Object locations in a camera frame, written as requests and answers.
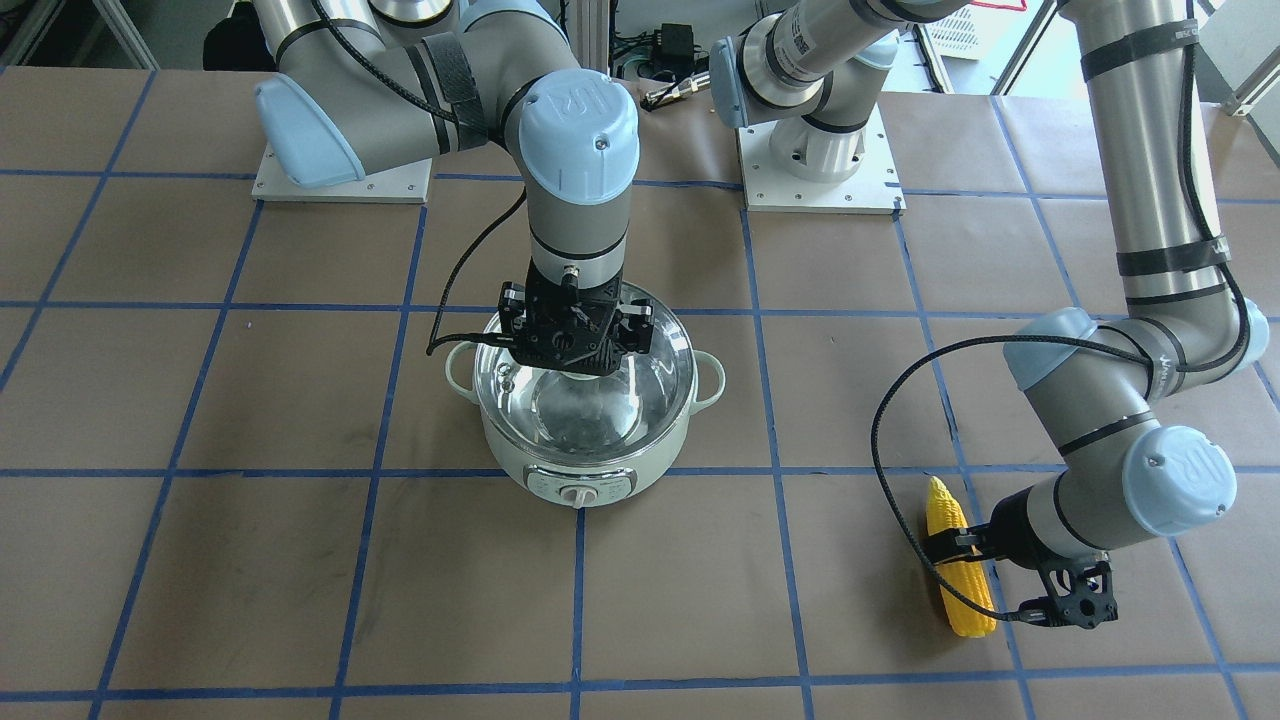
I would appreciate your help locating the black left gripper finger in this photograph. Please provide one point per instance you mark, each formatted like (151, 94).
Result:
(963, 544)

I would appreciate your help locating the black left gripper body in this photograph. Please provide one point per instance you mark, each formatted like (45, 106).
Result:
(1015, 535)

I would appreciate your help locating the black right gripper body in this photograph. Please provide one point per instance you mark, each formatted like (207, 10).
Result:
(634, 327)

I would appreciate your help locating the yellow corn cob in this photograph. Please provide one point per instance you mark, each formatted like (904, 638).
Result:
(943, 512)

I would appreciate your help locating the glass pot lid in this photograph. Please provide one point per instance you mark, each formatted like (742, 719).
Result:
(582, 420)

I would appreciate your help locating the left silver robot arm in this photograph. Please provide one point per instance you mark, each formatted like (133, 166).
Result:
(1005, 221)

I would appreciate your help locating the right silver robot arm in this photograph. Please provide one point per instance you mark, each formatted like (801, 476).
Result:
(344, 105)

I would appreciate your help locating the black charger on floor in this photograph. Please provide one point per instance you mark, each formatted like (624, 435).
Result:
(673, 50)

